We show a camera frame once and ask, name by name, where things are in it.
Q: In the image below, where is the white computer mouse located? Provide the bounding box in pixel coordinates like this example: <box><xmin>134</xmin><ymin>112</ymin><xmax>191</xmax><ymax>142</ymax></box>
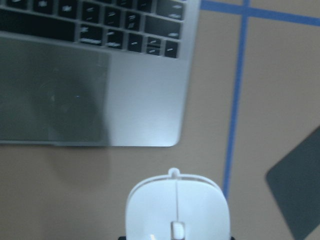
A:
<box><xmin>125</xmin><ymin>168</ymin><xmax>232</xmax><ymax>240</ymax></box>

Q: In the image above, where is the grey laptop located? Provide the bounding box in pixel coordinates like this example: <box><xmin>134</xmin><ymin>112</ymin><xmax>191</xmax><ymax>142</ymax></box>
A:
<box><xmin>0</xmin><ymin>0</ymin><xmax>201</xmax><ymax>147</ymax></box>

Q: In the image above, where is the black mouse pad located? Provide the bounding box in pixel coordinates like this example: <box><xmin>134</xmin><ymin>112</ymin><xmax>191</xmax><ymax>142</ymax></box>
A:
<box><xmin>265</xmin><ymin>128</ymin><xmax>320</xmax><ymax>240</ymax></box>

